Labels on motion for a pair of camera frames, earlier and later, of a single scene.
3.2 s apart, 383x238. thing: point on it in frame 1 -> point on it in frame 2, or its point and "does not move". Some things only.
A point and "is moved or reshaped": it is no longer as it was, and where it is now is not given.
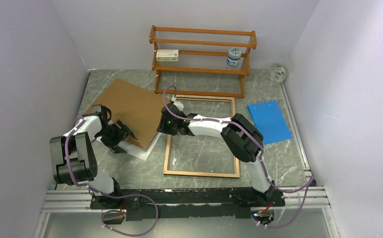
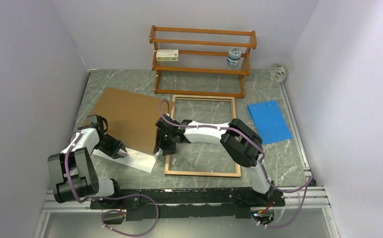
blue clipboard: (269, 122) does not move
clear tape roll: (279, 73) does not move
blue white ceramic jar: (234, 56) does not move
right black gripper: (162, 128) -> (167, 150)
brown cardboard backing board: (137, 108) is moved or reshaped
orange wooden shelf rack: (199, 50) does not move
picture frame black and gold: (237, 166) does not move
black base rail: (151, 204) does not move
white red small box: (167, 55) does not move
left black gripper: (122, 133) -> (117, 145)
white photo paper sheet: (134, 149) is moved or reshaped
